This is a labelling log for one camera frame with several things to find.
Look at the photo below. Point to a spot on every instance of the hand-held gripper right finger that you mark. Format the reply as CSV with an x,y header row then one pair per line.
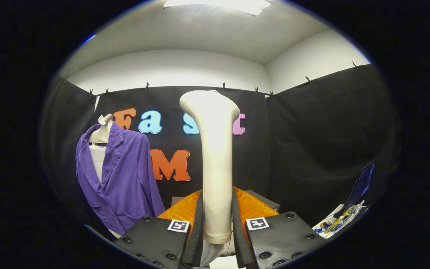
x,y
238,235

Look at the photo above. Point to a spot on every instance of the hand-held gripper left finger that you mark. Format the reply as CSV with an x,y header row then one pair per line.
x,y
197,235

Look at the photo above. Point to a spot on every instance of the white garment steamer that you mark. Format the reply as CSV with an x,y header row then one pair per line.
x,y
215,157

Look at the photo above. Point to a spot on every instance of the purple ribbed jacket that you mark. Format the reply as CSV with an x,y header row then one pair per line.
x,y
129,186

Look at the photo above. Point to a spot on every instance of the white clothes hanger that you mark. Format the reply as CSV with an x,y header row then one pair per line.
x,y
101,134

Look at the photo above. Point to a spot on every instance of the white paper sheet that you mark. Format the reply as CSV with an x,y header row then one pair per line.
x,y
224,262

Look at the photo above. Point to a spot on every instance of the grey cabinet with drawers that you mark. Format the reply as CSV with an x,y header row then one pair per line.
x,y
265,201

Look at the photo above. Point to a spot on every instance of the white tray of tools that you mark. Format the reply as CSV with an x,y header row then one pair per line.
x,y
338,222

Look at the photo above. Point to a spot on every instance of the dark monitor screen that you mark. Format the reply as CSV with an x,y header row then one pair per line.
x,y
362,183

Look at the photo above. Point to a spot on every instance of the row of black clips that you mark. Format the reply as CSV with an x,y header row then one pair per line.
x,y
147,86

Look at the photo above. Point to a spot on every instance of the ceiling light panel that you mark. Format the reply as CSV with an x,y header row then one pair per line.
x,y
222,4

